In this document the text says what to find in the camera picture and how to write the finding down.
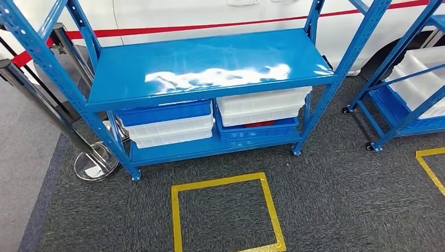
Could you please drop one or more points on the blue metal shelf rack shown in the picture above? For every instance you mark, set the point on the blue metal shelf rack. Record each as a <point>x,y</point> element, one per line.
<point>139,62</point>

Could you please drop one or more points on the blue wheeled shelf rack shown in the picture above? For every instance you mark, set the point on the blue wheeled shelf rack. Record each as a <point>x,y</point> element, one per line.
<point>393,57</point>

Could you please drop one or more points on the blue plastic bin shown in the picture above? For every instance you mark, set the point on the blue plastic bin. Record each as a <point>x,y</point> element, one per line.
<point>386,104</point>
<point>163,113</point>
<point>257,134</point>

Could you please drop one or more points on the small red item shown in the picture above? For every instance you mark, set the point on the small red item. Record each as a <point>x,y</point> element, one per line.
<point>259,124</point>

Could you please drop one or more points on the yellow floor tape square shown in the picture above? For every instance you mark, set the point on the yellow floor tape square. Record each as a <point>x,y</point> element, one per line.
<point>219,182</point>

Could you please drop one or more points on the white car with red stripe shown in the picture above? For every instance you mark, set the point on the white car with red stripe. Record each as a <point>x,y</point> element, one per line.
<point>208,14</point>

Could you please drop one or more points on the red stanchion belt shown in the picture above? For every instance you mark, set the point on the red stanchion belt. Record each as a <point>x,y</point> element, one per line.
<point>24,59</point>

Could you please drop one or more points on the chrome stanchion post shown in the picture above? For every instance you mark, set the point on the chrome stanchion post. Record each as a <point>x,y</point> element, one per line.
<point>64,41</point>
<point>94,163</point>

